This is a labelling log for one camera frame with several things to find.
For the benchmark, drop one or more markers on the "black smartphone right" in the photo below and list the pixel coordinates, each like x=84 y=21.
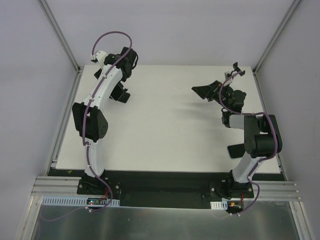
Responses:
x=236 y=151

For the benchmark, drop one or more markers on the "front aluminium rail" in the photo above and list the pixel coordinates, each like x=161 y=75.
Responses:
x=67 y=186

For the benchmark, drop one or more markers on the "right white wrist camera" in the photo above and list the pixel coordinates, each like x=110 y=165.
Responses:
x=228 y=78

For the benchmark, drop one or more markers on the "left white slotted cable duct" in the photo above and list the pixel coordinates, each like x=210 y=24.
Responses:
x=67 y=201

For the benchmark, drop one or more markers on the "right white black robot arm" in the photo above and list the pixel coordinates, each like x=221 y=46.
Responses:
x=261 y=136

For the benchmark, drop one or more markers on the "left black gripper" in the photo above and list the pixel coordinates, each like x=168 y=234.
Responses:
x=118 y=93

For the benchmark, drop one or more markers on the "white slotted cable duct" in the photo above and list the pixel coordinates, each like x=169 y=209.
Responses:
x=67 y=201
x=219 y=205

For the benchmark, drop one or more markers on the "left aluminium frame post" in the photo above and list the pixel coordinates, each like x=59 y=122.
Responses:
x=59 y=34

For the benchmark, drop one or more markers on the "black folding phone stand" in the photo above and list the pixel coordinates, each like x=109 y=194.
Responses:
x=119 y=93

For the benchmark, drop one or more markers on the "right white slotted cable duct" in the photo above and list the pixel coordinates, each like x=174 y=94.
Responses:
x=219 y=205

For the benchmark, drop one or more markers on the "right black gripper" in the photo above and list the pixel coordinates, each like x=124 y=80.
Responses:
x=213 y=91

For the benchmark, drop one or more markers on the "aluminium frame post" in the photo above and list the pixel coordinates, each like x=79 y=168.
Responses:
x=277 y=34
x=59 y=34

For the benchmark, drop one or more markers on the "right aluminium frame post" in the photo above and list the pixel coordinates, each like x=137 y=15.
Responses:
x=277 y=34

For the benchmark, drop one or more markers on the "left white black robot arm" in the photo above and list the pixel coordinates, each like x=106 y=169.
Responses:
x=89 y=120

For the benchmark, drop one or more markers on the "black round-base clamp phone stand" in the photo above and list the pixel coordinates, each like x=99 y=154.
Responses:
x=237 y=70

